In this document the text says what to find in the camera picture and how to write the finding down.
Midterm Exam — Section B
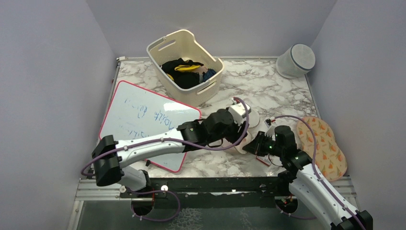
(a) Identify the black garment in basket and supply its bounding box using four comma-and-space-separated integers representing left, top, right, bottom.
167, 58, 200, 89

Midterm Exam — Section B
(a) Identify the pink garment in basket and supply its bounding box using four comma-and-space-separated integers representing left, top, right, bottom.
198, 66, 208, 74

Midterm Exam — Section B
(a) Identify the yellow black bra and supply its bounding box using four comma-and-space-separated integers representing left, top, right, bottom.
161, 60, 204, 81

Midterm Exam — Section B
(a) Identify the carrot pattern round cushion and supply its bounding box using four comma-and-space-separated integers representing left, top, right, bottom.
296, 116, 348, 181

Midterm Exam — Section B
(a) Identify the red framed whiteboard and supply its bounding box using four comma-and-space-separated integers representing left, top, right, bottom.
99, 80, 203, 173

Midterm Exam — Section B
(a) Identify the blue garment in basket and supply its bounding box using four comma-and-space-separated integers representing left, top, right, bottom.
203, 69, 217, 82

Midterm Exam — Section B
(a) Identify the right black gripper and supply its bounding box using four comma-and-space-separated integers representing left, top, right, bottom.
242, 131, 284, 157

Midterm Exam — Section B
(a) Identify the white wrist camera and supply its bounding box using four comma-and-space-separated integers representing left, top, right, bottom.
227, 99, 251, 125
264, 118, 276, 137

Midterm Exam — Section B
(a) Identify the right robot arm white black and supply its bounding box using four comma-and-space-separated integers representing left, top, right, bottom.
243, 126, 373, 230

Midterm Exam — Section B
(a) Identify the small red white card box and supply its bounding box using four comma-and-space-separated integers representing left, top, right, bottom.
256, 156, 271, 167

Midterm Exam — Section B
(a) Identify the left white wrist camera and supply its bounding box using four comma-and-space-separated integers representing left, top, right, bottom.
227, 99, 251, 125

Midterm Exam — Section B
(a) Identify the cream plastic laundry basket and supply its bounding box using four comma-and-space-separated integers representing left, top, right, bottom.
147, 29, 225, 106

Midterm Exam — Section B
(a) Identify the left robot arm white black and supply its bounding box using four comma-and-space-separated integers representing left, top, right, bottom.
91, 103, 251, 197

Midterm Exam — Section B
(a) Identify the black mounting rail base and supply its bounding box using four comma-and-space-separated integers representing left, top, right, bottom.
120, 177, 299, 213

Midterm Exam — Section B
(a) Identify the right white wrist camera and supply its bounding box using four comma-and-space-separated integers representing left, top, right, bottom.
264, 118, 276, 137

